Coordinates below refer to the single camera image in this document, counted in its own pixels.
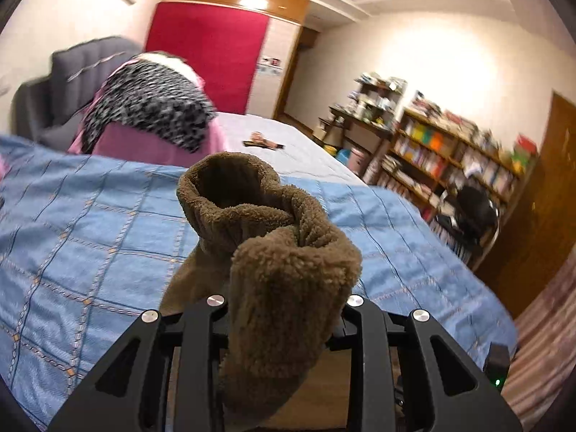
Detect hair dryer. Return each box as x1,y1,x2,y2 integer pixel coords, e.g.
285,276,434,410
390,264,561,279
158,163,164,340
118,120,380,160
242,131,285,150

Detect pink bin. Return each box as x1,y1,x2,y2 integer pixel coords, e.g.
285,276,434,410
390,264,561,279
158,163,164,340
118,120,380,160
348,146,374,174

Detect black chair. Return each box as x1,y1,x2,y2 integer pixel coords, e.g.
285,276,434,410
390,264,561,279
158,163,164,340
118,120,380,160
432,184,500,249

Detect leopard print blanket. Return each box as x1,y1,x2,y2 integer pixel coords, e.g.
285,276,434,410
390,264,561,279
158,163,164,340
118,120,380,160
83,54,217,154

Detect pink blanket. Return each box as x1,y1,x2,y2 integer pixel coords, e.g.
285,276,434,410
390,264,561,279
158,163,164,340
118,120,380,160
67,54,228,168

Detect brown wooden door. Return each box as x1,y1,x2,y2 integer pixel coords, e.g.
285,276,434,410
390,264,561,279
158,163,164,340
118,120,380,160
472,92,576,321

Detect red wardrobe panel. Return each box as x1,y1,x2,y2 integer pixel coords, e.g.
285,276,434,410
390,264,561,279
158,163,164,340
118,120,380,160
145,2,270,116

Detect wooden bookshelf with books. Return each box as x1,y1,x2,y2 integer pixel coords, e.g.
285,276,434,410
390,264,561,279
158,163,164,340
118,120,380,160
378,92,539,262

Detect small wooden desk shelf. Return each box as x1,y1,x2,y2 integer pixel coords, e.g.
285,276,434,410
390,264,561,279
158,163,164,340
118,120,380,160
351,72,408,129

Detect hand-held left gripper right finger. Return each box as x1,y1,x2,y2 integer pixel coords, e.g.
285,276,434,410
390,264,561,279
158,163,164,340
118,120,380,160
328,294,525,432

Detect lavender bedsheet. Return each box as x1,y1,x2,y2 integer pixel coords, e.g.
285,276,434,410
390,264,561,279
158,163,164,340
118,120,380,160
216,112,368,186

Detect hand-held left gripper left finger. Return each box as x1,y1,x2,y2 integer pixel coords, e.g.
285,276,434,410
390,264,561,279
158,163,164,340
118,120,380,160
47,294,230,432

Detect brown fleece pants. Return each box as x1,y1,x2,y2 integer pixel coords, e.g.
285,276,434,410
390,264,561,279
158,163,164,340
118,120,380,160
157,152,364,432

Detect grey padded headboard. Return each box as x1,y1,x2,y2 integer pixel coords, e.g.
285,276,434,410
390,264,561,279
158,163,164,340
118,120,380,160
11,35,145,145

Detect wooden desk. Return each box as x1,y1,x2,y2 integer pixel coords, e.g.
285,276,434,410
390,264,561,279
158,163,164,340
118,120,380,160
321,105,397,176

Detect wooden wardrobe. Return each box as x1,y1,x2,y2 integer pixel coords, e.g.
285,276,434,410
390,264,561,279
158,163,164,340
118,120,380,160
164,0,311,120

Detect blue checked quilt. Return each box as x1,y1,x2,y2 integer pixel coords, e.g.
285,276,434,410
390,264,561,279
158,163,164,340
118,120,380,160
0,132,518,432

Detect white cloth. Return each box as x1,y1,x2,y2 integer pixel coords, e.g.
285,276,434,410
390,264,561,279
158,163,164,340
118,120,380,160
135,51,201,82

